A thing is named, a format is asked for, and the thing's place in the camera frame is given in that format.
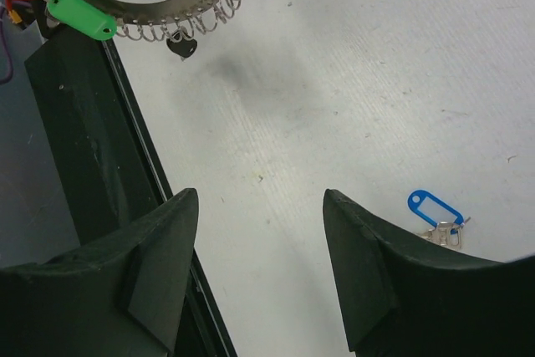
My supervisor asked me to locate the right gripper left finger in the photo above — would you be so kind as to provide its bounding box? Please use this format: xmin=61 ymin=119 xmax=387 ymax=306
xmin=1 ymin=188 xmax=199 ymax=356

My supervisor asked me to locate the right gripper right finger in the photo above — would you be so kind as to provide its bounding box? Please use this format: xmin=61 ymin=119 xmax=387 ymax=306
xmin=323 ymin=189 xmax=534 ymax=356

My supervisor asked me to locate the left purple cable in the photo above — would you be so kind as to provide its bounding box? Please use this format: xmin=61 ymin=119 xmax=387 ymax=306
xmin=0 ymin=18 xmax=16 ymax=84

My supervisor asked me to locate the blue tagged key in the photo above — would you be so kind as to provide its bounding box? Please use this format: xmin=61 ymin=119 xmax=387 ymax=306
xmin=407 ymin=189 xmax=470 ymax=251

